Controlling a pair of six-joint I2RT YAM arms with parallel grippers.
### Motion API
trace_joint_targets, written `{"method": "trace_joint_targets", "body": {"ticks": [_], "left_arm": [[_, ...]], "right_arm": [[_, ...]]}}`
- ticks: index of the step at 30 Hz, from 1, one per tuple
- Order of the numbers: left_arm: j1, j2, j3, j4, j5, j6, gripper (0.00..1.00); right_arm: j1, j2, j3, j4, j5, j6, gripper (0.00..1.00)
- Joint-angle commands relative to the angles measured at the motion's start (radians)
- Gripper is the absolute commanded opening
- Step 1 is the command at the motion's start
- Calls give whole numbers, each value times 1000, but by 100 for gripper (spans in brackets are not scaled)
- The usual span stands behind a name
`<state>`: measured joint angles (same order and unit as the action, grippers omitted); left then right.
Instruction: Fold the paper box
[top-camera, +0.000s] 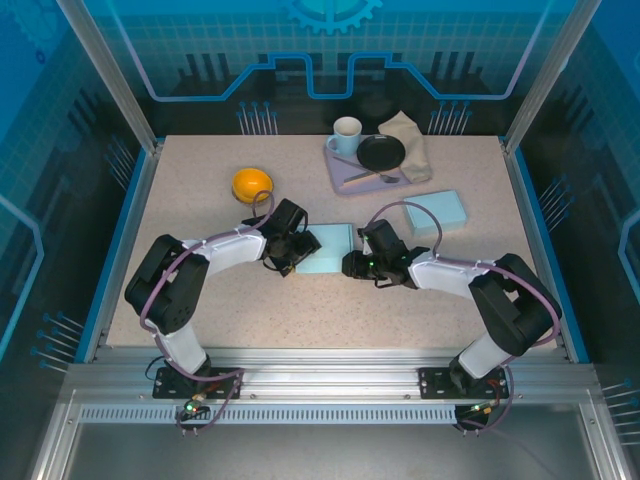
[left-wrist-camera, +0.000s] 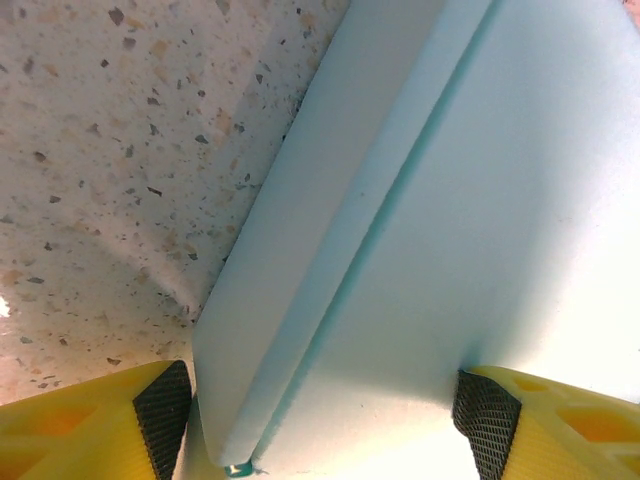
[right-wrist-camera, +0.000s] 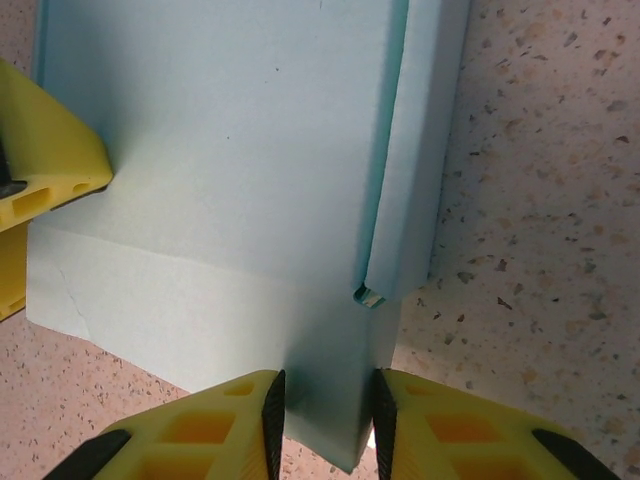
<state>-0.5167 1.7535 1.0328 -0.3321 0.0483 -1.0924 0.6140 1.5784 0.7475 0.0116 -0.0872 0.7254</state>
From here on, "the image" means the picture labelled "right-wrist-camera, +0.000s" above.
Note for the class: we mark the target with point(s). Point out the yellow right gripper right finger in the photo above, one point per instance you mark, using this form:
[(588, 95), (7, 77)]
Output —
[(475, 440)]

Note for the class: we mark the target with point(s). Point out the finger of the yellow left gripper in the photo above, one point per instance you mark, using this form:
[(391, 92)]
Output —
[(11, 275), (45, 140)]

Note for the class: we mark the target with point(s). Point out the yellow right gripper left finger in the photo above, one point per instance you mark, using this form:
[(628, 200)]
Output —
[(200, 440)]

